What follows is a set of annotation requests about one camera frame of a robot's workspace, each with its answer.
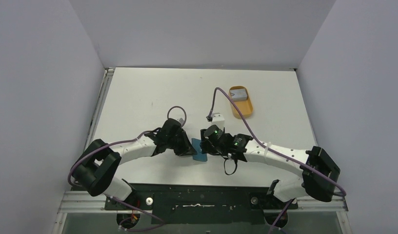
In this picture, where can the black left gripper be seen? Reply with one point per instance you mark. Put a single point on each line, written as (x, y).
(187, 148)

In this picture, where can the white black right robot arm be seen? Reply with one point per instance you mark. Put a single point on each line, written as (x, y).
(316, 173)

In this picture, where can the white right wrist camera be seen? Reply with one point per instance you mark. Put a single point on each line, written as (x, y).
(218, 120)

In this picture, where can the grey credit card stack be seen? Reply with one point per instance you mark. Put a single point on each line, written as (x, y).
(238, 94)

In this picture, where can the aluminium frame rail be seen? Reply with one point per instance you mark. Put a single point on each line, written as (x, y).
(80, 212)

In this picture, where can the blue leather card holder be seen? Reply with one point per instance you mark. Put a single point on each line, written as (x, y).
(200, 156)

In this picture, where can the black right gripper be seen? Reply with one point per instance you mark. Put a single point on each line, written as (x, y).
(206, 145)

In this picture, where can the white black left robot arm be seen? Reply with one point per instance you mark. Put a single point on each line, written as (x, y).
(96, 168)

